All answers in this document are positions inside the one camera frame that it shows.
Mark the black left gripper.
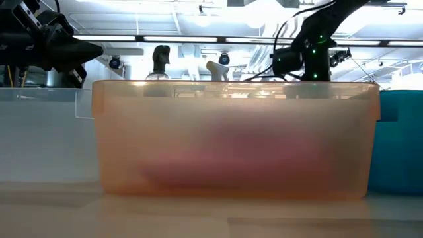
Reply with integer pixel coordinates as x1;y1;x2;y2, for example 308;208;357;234
0;0;104;89

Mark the pink microfiber towel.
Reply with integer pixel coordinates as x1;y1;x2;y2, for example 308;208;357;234
138;125;331;192

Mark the clear translucent plastic basket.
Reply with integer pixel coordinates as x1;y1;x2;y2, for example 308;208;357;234
0;87;100;183

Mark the grey-capped labelled spray bottle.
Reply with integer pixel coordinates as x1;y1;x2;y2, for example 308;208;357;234
145;44;172;82

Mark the long ceiling light bar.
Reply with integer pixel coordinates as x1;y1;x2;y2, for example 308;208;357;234
72;34;423;48

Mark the orange translucent plastic basket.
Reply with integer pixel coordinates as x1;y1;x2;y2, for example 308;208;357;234
91;80;381;201

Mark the teal plastic basket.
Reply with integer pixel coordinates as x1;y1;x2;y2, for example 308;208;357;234
367;89;423;196

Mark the yellow cable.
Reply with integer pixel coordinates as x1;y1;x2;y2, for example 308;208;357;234
6;65;26;89

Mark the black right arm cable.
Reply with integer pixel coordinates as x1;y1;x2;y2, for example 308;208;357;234
273;0;336;54

